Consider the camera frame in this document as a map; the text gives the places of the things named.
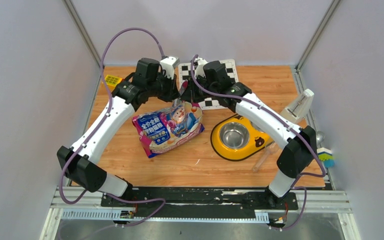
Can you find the green blue block toy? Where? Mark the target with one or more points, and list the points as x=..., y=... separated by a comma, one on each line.
x=326, y=157

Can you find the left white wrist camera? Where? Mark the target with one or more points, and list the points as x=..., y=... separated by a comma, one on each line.
x=168, y=66

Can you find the pink pet food bag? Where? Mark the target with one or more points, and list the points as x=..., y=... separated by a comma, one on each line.
x=165, y=129

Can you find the yellow double pet bowl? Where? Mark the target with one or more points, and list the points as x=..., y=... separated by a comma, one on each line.
x=236, y=139

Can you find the silver microphone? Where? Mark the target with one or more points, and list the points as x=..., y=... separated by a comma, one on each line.
x=320, y=136

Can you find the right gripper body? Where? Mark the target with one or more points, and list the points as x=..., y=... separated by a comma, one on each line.
x=199, y=95

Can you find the clear plastic scoop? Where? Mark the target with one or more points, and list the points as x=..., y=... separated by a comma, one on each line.
x=267, y=152

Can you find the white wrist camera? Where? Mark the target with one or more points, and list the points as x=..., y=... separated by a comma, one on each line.
x=168, y=66
x=198, y=65

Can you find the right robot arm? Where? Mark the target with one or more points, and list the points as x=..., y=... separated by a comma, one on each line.
x=298, y=145

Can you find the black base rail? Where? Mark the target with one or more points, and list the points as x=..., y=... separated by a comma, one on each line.
x=203, y=205

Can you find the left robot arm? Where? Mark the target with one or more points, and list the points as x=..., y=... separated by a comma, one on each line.
x=79, y=162

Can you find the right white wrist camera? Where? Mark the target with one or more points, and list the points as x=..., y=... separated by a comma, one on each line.
x=198, y=65

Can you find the black white chessboard mat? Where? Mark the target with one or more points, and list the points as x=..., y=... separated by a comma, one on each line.
x=210, y=102

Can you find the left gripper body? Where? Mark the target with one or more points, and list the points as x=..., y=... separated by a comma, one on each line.
x=163, y=87

